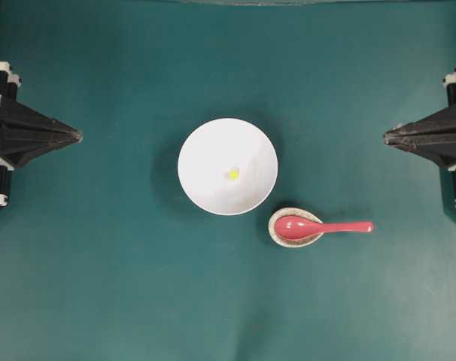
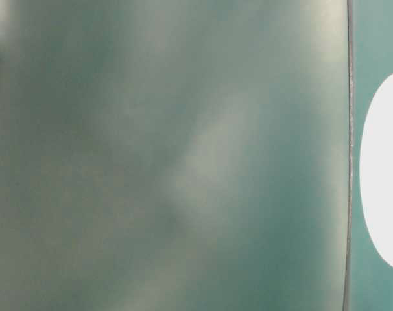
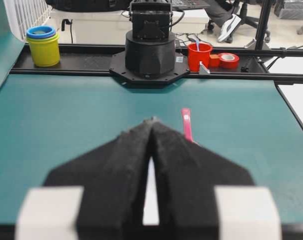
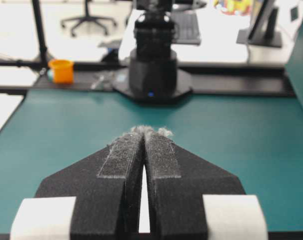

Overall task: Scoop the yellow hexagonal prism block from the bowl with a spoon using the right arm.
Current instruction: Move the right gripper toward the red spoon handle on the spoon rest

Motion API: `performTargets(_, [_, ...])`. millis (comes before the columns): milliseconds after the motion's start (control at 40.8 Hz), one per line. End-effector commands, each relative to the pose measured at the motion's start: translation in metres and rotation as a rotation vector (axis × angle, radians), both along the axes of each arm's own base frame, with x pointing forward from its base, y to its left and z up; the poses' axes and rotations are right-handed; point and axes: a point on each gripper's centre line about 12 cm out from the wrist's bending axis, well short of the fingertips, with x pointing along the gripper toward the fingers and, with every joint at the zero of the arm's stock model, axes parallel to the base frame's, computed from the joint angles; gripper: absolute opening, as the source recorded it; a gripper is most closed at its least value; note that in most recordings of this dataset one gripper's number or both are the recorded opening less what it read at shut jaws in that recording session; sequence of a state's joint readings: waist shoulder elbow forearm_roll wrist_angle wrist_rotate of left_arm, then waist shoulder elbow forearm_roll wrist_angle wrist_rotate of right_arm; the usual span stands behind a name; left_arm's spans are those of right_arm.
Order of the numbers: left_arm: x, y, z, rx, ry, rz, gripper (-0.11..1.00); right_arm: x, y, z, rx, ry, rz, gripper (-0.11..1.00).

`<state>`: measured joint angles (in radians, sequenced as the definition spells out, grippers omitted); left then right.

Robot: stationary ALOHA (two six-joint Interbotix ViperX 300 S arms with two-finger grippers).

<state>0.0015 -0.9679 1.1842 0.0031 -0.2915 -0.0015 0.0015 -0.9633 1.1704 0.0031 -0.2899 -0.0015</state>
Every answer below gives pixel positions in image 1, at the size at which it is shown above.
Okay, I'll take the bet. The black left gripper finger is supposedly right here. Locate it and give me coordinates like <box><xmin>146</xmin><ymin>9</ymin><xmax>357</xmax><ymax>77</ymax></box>
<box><xmin>0</xmin><ymin>137</ymin><xmax>82</xmax><ymax>168</ymax></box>
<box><xmin>0</xmin><ymin>95</ymin><xmax>82</xmax><ymax>139</ymax></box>

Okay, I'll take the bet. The white bowl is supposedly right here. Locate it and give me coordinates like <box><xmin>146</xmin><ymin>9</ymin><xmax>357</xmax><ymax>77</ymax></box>
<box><xmin>178</xmin><ymin>118</ymin><xmax>278</xmax><ymax>216</ymax></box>

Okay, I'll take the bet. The crackle glaze spoon rest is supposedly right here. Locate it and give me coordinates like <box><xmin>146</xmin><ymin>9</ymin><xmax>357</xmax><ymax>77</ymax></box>
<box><xmin>268</xmin><ymin>208</ymin><xmax>323</xmax><ymax>248</ymax></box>

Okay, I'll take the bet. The yellow hexagonal prism block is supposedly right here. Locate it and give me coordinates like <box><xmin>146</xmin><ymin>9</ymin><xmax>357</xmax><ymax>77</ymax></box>
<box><xmin>228</xmin><ymin>169</ymin><xmax>239</xmax><ymax>180</ymax></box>

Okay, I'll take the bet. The green table mat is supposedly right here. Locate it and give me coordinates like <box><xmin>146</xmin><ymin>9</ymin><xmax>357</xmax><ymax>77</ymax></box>
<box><xmin>0</xmin><ymin>1</ymin><xmax>456</xmax><ymax>360</ymax></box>

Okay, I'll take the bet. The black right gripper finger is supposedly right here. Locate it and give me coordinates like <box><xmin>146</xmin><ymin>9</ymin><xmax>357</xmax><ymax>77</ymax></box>
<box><xmin>384</xmin><ymin>135</ymin><xmax>456</xmax><ymax>171</ymax></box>
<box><xmin>384</xmin><ymin>103</ymin><xmax>456</xmax><ymax>139</ymax></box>

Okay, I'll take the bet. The pink plastic spoon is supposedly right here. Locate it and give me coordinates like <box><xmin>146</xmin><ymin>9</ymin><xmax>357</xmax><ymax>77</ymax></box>
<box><xmin>275</xmin><ymin>216</ymin><xmax>374</xmax><ymax>241</ymax></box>

